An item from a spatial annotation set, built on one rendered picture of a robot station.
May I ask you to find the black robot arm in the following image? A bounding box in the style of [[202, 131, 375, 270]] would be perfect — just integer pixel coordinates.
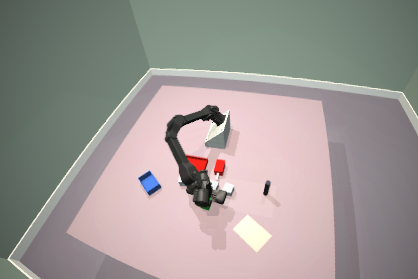
[[165, 105, 226, 207]]

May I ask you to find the red tray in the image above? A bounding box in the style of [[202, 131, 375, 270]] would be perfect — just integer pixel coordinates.
[[186, 155, 208, 171]]

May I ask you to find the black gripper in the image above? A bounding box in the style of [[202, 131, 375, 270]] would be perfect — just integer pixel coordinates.
[[186, 186, 227, 205]]

